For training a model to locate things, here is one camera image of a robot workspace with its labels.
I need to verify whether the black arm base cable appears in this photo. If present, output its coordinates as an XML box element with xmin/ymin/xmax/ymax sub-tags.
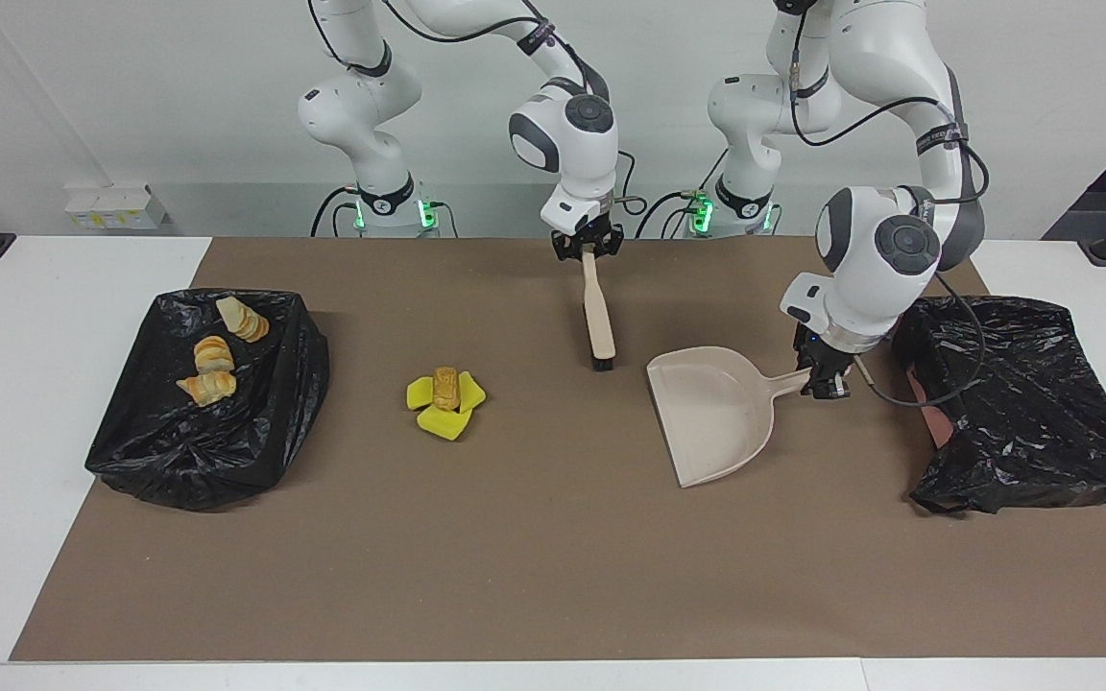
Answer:
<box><xmin>311</xmin><ymin>185</ymin><xmax>362</xmax><ymax>238</ymax></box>
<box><xmin>635</xmin><ymin>190</ymin><xmax>708</xmax><ymax>239</ymax></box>

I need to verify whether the beige brush with black bristles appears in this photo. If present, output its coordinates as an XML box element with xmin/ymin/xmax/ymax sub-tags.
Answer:
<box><xmin>580</xmin><ymin>245</ymin><xmax>617</xmax><ymax>372</ymax></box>

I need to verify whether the bin lined with black bag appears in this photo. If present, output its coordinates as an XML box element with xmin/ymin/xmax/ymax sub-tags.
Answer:
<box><xmin>84</xmin><ymin>288</ymin><xmax>331</xmax><ymax>512</ymax></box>

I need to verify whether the pink plastic bin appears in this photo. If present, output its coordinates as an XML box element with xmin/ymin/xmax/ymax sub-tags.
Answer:
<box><xmin>904</xmin><ymin>365</ymin><xmax>955</xmax><ymax>450</ymax></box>

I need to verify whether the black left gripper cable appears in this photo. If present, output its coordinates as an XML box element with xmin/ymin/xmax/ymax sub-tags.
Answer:
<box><xmin>788</xmin><ymin>0</ymin><xmax>991</xmax><ymax>409</ymax></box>

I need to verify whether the brown table mat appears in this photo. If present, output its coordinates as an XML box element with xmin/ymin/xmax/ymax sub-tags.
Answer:
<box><xmin>9</xmin><ymin>236</ymin><xmax>1106</xmax><ymax>663</ymax></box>

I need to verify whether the beige plastic dustpan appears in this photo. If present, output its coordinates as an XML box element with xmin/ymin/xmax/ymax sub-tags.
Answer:
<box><xmin>646</xmin><ymin>346</ymin><xmax>815</xmax><ymax>489</ymax></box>

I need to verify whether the black right arm base cable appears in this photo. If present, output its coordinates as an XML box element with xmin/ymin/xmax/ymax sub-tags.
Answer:
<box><xmin>311</xmin><ymin>185</ymin><xmax>362</xmax><ymax>238</ymax></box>

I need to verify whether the black garbage bag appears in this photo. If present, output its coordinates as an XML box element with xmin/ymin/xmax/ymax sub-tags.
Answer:
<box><xmin>891</xmin><ymin>295</ymin><xmax>1106</xmax><ymax>516</ymax></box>

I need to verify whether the black left arm base cable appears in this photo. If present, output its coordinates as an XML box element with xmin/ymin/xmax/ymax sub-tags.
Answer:
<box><xmin>635</xmin><ymin>190</ymin><xmax>708</xmax><ymax>239</ymax></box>

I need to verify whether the white wall socket box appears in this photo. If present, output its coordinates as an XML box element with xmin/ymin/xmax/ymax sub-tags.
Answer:
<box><xmin>63</xmin><ymin>182</ymin><xmax>170</xmax><ymax>231</ymax></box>

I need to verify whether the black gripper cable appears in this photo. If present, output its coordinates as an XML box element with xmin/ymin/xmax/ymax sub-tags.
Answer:
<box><xmin>308</xmin><ymin>0</ymin><xmax>650</xmax><ymax>217</ymax></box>
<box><xmin>788</xmin><ymin>0</ymin><xmax>991</xmax><ymax>409</ymax></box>

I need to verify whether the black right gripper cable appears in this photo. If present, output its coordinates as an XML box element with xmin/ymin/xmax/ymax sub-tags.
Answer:
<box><xmin>308</xmin><ymin>0</ymin><xmax>650</xmax><ymax>217</ymax></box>

